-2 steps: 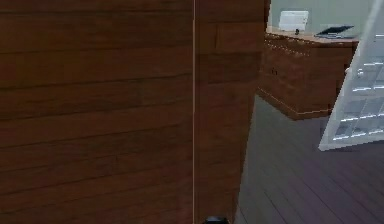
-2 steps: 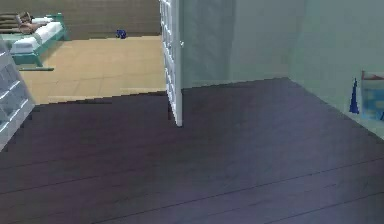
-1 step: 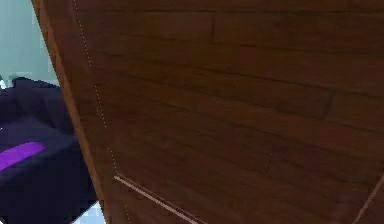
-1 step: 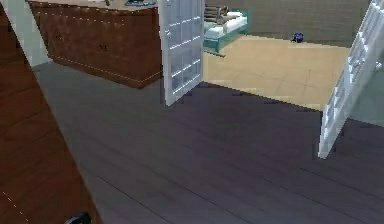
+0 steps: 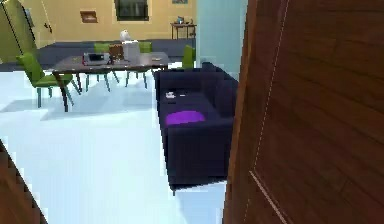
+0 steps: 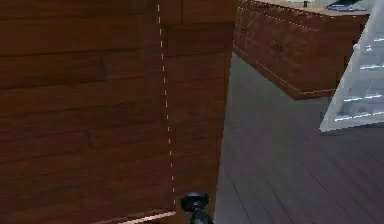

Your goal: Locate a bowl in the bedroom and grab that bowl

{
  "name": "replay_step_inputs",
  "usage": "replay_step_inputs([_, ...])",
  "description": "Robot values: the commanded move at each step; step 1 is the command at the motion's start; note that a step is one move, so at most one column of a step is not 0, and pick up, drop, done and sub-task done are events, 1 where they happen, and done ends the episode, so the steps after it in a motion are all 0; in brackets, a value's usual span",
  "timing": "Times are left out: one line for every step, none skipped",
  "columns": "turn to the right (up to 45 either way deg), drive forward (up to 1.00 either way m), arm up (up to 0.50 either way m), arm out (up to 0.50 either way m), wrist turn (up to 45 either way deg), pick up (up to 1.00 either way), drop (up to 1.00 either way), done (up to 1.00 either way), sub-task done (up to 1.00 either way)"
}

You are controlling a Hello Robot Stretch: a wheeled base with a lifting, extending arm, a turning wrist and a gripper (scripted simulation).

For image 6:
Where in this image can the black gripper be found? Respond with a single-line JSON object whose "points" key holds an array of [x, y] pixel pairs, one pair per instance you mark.
{"points": [[196, 206]]}

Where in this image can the dark brown wooden cupboard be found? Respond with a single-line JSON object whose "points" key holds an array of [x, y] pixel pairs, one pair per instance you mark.
{"points": [[100, 110]]}

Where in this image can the brown wooden chest of drawers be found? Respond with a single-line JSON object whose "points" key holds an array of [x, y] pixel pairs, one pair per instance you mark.
{"points": [[293, 53]]}

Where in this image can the white shelf unit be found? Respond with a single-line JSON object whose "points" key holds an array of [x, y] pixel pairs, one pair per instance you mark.
{"points": [[360, 83]]}

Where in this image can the small black object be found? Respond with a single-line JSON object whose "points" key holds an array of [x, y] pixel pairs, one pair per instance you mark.
{"points": [[305, 3]]}

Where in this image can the dark blue flat dish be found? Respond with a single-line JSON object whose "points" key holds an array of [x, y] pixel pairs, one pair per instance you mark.
{"points": [[345, 6]]}

